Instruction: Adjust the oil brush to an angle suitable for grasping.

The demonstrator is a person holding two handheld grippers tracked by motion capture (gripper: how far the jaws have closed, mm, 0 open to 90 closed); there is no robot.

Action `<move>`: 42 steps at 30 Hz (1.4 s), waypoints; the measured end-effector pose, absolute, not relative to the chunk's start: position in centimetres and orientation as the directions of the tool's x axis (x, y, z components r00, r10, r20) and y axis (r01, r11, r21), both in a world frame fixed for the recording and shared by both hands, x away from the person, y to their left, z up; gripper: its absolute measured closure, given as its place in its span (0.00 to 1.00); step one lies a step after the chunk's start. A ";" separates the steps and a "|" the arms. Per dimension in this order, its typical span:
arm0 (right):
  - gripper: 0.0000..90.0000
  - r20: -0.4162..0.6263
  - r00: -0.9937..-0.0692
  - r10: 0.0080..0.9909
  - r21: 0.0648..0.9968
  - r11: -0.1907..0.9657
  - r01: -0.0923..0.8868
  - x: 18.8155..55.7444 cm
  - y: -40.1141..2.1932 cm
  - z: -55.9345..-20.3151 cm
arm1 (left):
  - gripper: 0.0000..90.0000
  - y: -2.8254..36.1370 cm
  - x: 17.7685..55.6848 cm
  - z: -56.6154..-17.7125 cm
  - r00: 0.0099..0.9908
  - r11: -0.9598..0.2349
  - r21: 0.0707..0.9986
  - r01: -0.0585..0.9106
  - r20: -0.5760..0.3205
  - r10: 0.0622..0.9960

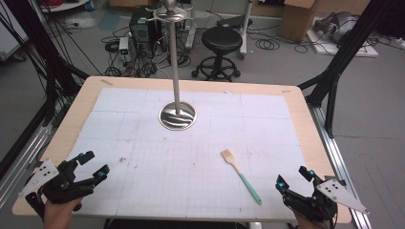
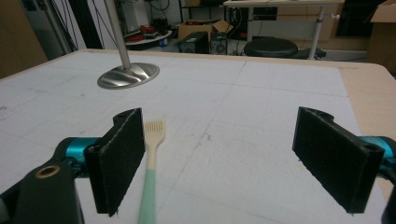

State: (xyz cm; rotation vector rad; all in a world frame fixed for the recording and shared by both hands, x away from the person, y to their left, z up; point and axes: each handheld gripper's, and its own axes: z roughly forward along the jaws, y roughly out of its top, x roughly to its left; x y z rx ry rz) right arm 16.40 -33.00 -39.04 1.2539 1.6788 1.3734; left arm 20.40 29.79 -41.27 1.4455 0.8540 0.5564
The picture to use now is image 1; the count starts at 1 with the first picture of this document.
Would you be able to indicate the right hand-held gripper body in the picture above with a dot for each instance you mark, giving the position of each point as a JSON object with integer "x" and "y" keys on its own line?
{"x": 318, "y": 206}

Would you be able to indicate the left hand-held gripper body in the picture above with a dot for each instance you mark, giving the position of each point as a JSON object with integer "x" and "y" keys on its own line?
{"x": 65, "y": 187}

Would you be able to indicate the steel utensil stand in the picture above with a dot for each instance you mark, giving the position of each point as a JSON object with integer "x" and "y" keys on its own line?
{"x": 177, "y": 117}

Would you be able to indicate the person's right hand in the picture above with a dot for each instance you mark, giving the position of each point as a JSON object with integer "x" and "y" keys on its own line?
{"x": 309, "y": 224}

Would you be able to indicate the person's left hand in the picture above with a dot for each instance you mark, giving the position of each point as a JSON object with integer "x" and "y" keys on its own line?
{"x": 59, "y": 214}

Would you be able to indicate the black tape strip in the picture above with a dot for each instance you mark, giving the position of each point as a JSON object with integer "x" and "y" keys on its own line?
{"x": 340, "y": 182}

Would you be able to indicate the wooden table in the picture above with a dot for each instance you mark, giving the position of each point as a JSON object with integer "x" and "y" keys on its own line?
{"x": 305, "y": 127}

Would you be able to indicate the white grid mat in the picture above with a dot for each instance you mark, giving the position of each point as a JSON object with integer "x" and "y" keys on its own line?
{"x": 178, "y": 171}

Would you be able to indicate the small grey power supply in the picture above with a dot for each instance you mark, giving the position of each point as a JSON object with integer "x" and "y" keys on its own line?
{"x": 123, "y": 47}

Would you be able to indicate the white floor board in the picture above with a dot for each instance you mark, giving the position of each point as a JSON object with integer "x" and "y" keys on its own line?
{"x": 363, "y": 51}

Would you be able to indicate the black computer tower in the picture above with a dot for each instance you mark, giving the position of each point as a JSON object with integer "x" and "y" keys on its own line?
{"x": 143, "y": 28}

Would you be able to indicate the grey bag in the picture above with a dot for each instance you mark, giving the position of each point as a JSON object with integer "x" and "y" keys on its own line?
{"x": 342, "y": 27}

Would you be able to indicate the round white table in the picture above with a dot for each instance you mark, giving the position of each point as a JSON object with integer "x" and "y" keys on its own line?
{"x": 63, "y": 4}

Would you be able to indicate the cardboard box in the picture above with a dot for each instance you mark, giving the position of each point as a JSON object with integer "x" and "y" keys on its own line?
{"x": 297, "y": 20}

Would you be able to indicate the black round stool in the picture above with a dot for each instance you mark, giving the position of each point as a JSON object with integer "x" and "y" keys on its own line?
{"x": 222, "y": 39}

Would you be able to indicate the white metal stand leg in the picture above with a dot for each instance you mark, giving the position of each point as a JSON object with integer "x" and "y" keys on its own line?
{"x": 246, "y": 28}

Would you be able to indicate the aluminium rail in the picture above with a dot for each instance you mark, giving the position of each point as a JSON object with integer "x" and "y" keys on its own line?
{"x": 337, "y": 159}
{"x": 19, "y": 165}

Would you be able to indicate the black metal frame strut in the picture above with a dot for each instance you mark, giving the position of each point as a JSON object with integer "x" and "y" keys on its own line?
{"x": 52, "y": 70}
{"x": 337, "y": 63}

